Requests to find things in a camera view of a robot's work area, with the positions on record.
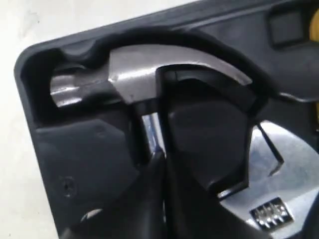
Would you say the black plastic tool case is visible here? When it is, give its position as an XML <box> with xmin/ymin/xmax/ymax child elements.
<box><xmin>14</xmin><ymin>0</ymin><xmax>319</xmax><ymax>239</ymax></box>

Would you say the yellow tape measure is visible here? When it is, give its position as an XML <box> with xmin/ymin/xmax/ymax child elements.
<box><xmin>309</xmin><ymin>9</ymin><xmax>319</xmax><ymax>134</ymax></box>

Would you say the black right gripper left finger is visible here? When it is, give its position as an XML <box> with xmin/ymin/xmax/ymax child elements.
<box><xmin>61</xmin><ymin>151</ymin><xmax>166</xmax><ymax>239</ymax></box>

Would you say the black handled adjustable wrench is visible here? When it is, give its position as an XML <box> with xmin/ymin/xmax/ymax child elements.
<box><xmin>220</xmin><ymin>120</ymin><xmax>319</xmax><ymax>239</ymax></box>

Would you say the steel claw hammer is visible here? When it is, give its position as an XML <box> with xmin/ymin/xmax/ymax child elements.
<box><xmin>49</xmin><ymin>44</ymin><xmax>254</xmax><ymax>160</ymax></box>

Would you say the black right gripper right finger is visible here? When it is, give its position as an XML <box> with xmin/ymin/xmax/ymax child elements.
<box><xmin>165</xmin><ymin>154</ymin><xmax>270</xmax><ymax>239</ymax></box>

